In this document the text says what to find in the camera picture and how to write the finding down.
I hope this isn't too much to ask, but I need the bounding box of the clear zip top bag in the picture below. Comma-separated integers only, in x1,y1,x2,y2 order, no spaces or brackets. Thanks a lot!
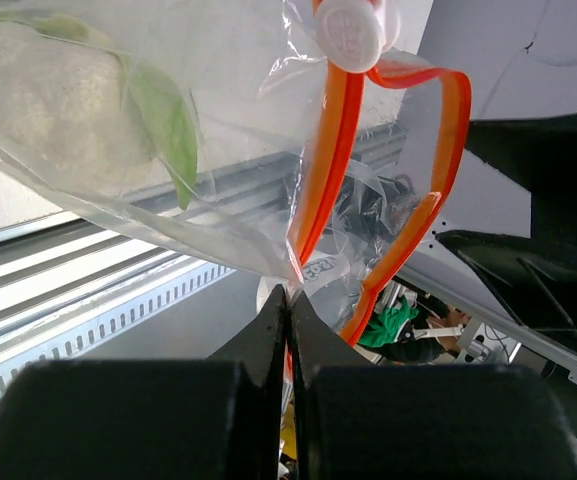
0,1,471,344

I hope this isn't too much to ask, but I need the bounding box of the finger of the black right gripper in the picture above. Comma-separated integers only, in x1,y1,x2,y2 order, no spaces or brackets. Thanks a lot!
436,230,577,332
465,113,577,240

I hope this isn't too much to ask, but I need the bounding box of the white green cauliflower toy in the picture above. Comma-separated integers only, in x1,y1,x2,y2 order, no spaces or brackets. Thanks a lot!
0,11,198,208

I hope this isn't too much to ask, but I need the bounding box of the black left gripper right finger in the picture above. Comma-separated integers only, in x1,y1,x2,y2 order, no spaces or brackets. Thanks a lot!
288,295,577,479

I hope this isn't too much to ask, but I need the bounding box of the white slotted cable duct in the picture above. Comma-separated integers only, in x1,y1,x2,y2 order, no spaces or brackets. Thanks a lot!
0,257,234,397

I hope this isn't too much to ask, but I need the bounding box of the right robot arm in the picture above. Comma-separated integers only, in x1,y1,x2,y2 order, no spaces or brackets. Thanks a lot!
401,113,577,378

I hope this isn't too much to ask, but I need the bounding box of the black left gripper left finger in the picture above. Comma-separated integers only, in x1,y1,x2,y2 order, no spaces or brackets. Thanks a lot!
0,287,286,479

